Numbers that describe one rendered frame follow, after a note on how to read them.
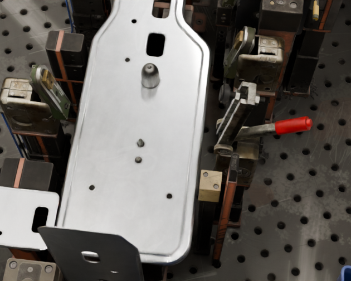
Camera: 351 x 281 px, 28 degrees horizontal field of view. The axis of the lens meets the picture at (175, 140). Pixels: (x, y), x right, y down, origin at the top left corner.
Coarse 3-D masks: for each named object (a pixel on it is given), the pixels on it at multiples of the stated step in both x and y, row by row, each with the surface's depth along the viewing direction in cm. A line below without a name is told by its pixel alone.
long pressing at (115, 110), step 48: (144, 0) 133; (96, 48) 128; (144, 48) 128; (192, 48) 128; (96, 96) 124; (144, 96) 124; (192, 96) 124; (96, 144) 120; (144, 144) 120; (192, 144) 120; (96, 192) 116; (144, 192) 116; (192, 192) 116; (144, 240) 113
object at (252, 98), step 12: (228, 84) 100; (252, 84) 100; (228, 96) 100; (240, 96) 100; (252, 96) 99; (228, 108) 108; (240, 108) 100; (252, 108) 100; (228, 120) 110; (240, 120) 104; (228, 132) 108; (216, 144) 114; (228, 144) 112
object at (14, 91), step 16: (16, 80) 120; (0, 96) 119; (16, 96) 119; (32, 96) 120; (0, 112) 123; (16, 112) 121; (32, 112) 120; (48, 112) 120; (16, 128) 127; (32, 128) 126; (48, 128) 126; (16, 144) 135; (32, 144) 136; (48, 144) 134; (64, 144) 139; (32, 160) 141; (48, 160) 139; (64, 160) 139; (64, 176) 147
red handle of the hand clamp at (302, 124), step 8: (280, 120) 108; (288, 120) 107; (296, 120) 106; (304, 120) 105; (248, 128) 111; (256, 128) 110; (264, 128) 109; (272, 128) 108; (280, 128) 107; (288, 128) 107; (296, 128) 106; (304, 128) 105; (240, 136) 111; (248, 136) 110; (256, 136) 110; (264, 136) 110
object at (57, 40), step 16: (48, 32) 131; (64, 32) 131; (48, 48) 129; (64, 48) 129; (80, 48) 129; (64, 64) 133; (80, 64) 133; (64, 80) 139; (80, 80) 138; (80, 96) 145
